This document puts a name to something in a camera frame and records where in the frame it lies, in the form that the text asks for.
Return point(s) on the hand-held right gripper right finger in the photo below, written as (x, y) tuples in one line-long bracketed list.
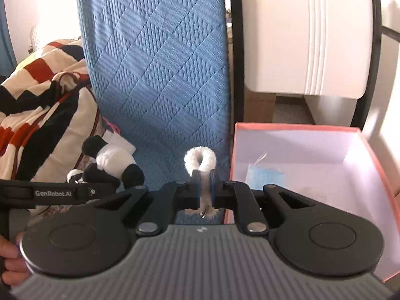
[(215, 190)]

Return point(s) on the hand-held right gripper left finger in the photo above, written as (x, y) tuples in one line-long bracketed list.
[(195, 190)]

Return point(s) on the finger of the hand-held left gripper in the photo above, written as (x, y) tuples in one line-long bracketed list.
[(106, 187)]

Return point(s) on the black and white panda plush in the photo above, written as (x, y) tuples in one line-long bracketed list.
[(109, 159)]

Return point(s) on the light blue face mask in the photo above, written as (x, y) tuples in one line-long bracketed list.
[(265, 176)]

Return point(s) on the pink cardboard box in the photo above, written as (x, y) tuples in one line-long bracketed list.
[(312, 162)]

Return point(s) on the person's left hand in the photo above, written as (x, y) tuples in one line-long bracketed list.
[(11, 256)]

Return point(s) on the red black white striped blanket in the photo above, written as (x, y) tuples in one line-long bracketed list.
[(40, 106)]

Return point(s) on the brown cardboard box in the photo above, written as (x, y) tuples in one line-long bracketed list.
[(259, 106)]

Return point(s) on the blue textured mat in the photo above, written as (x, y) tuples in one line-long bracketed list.
[(156, 68)]

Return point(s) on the blue curtain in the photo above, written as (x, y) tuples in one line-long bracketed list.
[(4, 37)]

